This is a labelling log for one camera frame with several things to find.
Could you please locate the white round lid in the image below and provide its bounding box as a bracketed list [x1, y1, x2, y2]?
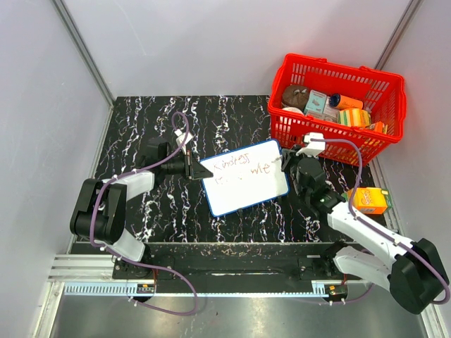
[283, 107, 304, 115]

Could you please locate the brown round bun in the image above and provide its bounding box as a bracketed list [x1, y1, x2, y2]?
[281, 84, 309, 110]

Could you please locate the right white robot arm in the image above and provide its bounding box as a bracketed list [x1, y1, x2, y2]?
[281, 149, 450, 314]

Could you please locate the yellow green sponge pack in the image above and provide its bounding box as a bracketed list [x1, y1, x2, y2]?
[338, 108, 371, 127]

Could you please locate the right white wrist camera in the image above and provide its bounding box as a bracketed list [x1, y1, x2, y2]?
[296, 132, 326, 157]

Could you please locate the pale pink box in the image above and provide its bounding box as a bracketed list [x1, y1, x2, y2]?
[323, 96, 340, 123]

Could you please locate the blue framed whiteboard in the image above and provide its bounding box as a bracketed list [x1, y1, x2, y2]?
[200, 139, 290, 217]

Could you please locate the orange juice carton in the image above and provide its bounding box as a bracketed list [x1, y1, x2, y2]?
[352, 187, 393, 215]

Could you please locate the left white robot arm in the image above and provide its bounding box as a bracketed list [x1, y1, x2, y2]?
[70, 138, 214, 279]

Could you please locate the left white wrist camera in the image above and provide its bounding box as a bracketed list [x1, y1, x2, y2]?
[174, 129, 193, 154]

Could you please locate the red plastic shopping basket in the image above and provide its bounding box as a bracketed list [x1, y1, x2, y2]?
[268, 54, 407, 165]

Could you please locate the teal small box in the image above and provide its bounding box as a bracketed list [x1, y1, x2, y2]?
[303, 89, 328, 115]

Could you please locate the orange tube blue cap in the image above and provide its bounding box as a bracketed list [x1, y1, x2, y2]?
[330, 93, 364, 110]

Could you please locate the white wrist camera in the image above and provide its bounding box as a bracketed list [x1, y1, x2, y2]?
[174, 129, 193, 154]
[296, 132, 326, 157]

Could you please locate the orange snack box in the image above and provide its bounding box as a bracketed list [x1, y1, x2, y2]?
[363, 121, 388, 134]

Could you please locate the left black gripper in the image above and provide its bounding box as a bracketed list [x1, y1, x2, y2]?
[161, 150, 212, 181]

